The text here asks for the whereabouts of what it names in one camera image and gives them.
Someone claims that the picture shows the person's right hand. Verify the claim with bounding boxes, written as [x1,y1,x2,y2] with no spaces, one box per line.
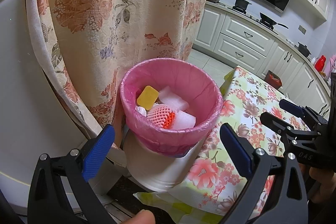
[300,164,336,204]

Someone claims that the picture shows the black cooking pot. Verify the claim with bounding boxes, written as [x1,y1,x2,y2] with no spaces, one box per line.
[233,0,252,11]

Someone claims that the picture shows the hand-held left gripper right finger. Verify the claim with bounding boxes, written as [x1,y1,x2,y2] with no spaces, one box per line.
[220,122,308,224]

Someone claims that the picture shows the person's left hand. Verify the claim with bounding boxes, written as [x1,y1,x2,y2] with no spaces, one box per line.
[119,209,157,224]

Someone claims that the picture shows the red thermos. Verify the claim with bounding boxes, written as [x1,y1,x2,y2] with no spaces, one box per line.
[314,55,327,72]

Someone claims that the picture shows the square white foam sheet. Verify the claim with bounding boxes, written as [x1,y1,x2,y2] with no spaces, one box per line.
[173,111,198,130]

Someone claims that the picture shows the black wok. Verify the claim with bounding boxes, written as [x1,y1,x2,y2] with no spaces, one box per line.
[259,12,289,30]

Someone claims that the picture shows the white tissue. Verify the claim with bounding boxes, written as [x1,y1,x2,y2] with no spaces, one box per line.
[135,105,148,117]

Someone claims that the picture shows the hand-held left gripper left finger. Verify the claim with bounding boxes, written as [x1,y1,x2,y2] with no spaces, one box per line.
[27,124,116,224]

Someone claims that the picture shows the white base cabinets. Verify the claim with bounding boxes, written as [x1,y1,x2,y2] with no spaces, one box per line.
[191,1,333,115]

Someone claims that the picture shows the floral tablecloth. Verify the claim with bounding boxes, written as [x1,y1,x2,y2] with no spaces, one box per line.
[133,65,332,224]

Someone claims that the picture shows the pink lined trash bin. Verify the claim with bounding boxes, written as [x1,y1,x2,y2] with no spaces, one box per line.
[120,57,224,159]

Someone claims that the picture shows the black casserole pot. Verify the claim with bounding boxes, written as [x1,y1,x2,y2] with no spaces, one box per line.
[297,42,312,58]

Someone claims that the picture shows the floral curtain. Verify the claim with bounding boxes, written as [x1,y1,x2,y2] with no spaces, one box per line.
[25,0,217,136]

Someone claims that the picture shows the small red floor bin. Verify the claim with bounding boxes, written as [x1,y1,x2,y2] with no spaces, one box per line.
[265,70,283,90]

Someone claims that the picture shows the white plastic bucket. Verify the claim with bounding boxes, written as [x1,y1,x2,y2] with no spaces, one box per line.
[122,132,208,192]

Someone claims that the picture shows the stepped white foam block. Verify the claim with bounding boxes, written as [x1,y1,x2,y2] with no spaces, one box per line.
[157,86,190,112]

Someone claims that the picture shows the gas stove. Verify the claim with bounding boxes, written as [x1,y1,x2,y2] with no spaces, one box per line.
[227,6,279,36]

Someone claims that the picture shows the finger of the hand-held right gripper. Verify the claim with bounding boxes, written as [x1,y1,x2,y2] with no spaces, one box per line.
[279,99,329,130]
[260,111,311,145]

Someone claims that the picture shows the yellow sponge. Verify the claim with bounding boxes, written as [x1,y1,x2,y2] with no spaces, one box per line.
[136,85,160,110]

